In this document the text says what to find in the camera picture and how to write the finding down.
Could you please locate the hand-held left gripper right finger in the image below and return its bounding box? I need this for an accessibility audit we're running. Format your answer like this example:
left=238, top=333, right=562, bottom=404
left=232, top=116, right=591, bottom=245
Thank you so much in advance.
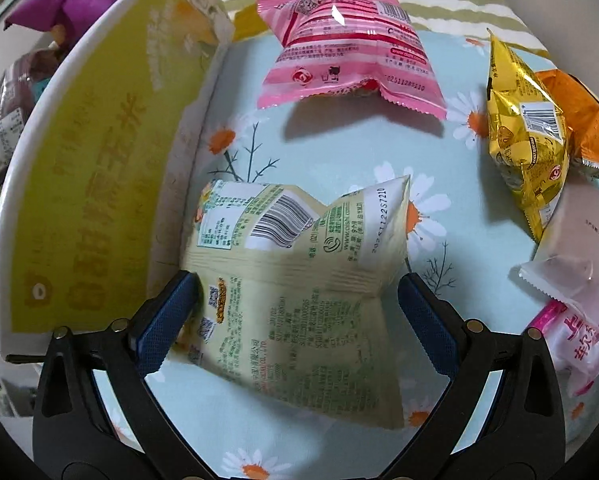
left=384, top=273, right=567, bottom=480

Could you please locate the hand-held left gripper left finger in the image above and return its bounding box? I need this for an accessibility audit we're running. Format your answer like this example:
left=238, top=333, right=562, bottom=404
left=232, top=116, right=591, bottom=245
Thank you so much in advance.
left=32, top=270, right=215, bottom=480

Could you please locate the pale green snack packet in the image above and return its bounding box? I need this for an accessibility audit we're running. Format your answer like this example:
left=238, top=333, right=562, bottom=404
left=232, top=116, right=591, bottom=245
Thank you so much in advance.
left=172, top=175, right=413, bottom=431

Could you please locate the yellow-green cardboard box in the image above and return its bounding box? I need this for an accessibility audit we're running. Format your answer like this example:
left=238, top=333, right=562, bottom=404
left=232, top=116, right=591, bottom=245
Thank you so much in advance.
left=0, top=0, right=235, bottom=366

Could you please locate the brown snack packet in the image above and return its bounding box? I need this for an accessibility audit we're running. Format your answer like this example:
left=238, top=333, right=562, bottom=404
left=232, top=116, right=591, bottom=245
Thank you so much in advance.
left=0, top=50, right=60, bottom=196

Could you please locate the purple snack packet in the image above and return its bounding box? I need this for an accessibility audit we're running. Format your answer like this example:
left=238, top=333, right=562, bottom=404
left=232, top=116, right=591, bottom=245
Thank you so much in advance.
left=4, top=0, right=135, bottom=53

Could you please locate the white and pink snack packet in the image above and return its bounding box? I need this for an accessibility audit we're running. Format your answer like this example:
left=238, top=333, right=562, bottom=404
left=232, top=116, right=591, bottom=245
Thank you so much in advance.
left=527, top=280, right=599, bottom=398

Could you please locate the translucent white snack packet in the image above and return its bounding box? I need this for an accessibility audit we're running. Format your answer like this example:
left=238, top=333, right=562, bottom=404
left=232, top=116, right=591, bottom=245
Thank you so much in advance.
left=518, top=185, right=599, bottom=311

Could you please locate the gold snack packet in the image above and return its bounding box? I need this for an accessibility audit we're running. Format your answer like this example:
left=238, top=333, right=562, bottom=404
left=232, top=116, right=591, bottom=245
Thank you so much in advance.
left=487, top=30, right=570, bottom=243

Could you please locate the orange snack packet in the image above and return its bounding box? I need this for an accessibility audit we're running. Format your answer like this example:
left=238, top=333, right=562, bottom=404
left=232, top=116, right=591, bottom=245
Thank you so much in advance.
left=534, top=69, right=599, bottom=182

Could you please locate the pink striped snack packet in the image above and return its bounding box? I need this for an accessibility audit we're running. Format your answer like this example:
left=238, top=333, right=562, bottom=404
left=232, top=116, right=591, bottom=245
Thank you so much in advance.
left=256, top=0, right=447, bottom=122

